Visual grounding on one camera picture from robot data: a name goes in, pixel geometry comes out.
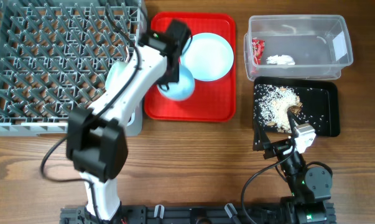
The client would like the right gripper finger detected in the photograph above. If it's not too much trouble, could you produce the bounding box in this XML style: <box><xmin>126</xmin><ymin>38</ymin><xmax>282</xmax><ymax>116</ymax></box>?
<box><xmin>287</xmin><ymin>110</ymin><xmax>299</xmax><ymax>138</ymax></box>
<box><xmin>252</xmin><ymin>126</ymin><xmax>270</xmax><ymax>151</ymax></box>

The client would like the light blue bowl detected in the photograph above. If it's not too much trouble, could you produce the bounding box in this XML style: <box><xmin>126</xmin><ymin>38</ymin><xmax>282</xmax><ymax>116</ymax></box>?
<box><xmin>157</xmin><ymin>65</ymin><xmax>195</xmax><ymax>101</ymax></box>

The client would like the food scraps and rice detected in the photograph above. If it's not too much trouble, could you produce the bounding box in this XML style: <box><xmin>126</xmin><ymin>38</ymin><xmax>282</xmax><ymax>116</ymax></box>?
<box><xmin>255</xmin><ymin>86</ymin><xmax>326</xmax><ymax>133</ymax></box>

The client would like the light blue plate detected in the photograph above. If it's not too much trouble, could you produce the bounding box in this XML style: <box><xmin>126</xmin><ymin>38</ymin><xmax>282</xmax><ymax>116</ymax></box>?
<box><xmin>180</xmin><ymin>32</ymin><xmax>234</xmax><ymax>82</ymax></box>

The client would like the green bowl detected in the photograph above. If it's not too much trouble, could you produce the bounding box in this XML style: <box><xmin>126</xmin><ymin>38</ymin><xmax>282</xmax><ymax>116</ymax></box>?
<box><xmin>104</xmin><ymin>60</ymin><xmax>127</xmax><ymax>90</ymax></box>

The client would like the white napkin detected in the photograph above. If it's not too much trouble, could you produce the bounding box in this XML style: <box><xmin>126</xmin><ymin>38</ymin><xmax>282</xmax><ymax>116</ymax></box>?
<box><xmin>266</xmin><ymin>55</ymin><xmax>295</xmax><ymax>65</ymax></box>

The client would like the red snack wrapper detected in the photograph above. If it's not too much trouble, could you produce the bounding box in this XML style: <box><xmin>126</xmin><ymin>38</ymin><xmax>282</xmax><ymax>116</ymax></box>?
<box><xmin>252</xmin><ymin>39</ymin><xmax>265</xmax><ymax>65</ymax></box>

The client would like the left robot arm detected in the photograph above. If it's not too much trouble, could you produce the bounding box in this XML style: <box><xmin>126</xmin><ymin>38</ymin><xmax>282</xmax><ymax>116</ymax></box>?
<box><xmin>66</xmin><ymin>19</ymin><xmax>192</xmax><ymax>223</ymax></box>

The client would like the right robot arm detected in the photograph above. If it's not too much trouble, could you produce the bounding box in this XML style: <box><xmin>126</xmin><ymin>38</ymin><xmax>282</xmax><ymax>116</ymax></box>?
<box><xmin>253</xmin><ymin>111</ymin><xmax>336</xmax><ymax>223</ymax></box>

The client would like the black waste tray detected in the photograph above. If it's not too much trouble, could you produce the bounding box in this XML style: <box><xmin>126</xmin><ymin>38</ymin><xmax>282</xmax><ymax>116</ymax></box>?
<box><xmin>253</xmin><ymin>77</ymin><xmax>340</xmax><ymax>137</ymax></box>

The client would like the grey dishwasher rack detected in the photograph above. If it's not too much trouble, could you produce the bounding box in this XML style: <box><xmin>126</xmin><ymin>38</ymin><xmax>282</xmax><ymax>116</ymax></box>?
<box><xmin>0</xmin><ymin>0</ymin><xmax>147</xmax><ymax>136</ymax></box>

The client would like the red serving tray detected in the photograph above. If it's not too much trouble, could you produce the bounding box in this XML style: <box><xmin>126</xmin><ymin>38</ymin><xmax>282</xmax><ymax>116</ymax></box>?
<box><xmin>144</xmin><ymin>12</ymin><xmax>236</xmax><ymax>122</ymax></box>

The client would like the clear plastic bin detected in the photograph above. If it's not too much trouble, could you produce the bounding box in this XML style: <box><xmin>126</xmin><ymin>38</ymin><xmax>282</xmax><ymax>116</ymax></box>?
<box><xmin>244</xmin><ymin>14</ymin><xmax>354</xmax><ymax>81</ymax></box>

